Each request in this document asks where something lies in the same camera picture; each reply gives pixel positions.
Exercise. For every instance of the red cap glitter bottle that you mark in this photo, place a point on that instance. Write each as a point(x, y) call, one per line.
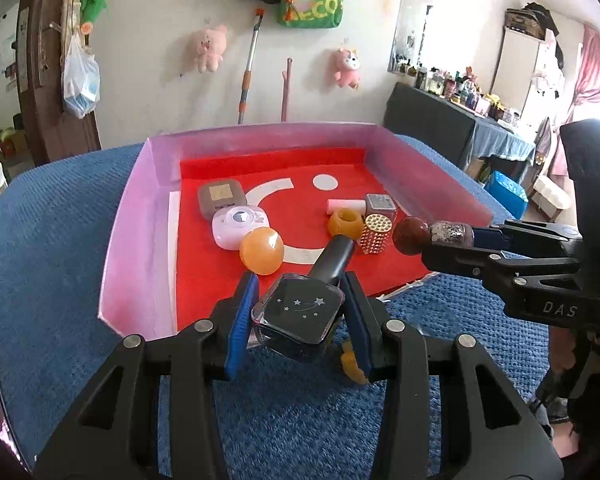
point(412, 235)

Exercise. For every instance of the lilac rounded case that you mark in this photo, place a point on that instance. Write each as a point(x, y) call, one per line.
point(231, 224)

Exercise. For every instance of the pink curtain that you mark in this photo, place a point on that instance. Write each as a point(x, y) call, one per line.
point(585, 101)

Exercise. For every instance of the green plush on door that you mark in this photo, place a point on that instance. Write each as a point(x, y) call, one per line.
point(90, 11)

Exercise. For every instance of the gold studded cylinder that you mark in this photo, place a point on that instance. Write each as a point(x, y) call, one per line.
point(375, 234)

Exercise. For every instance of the brown door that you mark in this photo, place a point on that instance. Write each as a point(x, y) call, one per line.
point(52, 133)

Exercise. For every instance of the green tote bag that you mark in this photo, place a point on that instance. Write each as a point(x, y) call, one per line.
point(312, 14)

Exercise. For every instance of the white cabinet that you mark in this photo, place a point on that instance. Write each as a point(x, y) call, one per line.
point(519, 58)

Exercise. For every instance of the black star perfume bottle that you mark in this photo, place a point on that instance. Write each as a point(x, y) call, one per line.
point(298, 314)

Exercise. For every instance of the pink nail polish bottle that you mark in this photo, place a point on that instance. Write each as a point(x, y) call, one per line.
point(371, 204)

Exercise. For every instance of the amber ring toy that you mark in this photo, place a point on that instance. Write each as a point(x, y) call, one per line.
point(346, 222)

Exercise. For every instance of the dark side table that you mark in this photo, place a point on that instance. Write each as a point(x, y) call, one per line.
point(456, 134)

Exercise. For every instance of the pink stick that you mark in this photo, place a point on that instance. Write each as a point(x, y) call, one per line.
point(286, 90)

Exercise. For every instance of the yellow amber figure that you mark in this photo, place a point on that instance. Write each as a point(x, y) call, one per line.
point(349, 364)

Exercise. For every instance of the blue plastic stool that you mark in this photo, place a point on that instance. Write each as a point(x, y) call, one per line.
point(510, 194)

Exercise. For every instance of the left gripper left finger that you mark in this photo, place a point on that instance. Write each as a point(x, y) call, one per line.
point(111, 429)

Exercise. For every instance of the orange ball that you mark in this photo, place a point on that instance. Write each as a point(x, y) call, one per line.
point(262, 251)

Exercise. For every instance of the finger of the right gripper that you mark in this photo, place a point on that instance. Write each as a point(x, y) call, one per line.
point(529, 238)
point(529, 287)

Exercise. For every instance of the pink box with red base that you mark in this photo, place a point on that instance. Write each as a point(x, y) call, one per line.
point(163, 270)

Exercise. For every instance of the brown square case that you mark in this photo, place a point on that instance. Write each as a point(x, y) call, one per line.
point(216, 195)

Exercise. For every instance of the pink plush left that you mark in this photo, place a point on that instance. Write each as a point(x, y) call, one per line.
point(207, 47)

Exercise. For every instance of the plastic bag on door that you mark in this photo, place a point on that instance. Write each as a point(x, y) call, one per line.
point(80, 80)

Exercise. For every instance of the blue table cloth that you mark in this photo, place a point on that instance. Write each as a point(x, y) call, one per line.
point(279, 419)

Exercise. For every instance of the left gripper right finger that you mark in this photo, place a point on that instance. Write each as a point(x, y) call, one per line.
point(487, 430)

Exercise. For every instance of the pink plush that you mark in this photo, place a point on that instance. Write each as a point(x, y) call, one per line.
point(207, 47)
point(347, 71)

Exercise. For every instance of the pink plush right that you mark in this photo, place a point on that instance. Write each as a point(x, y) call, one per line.
point(347, 71)

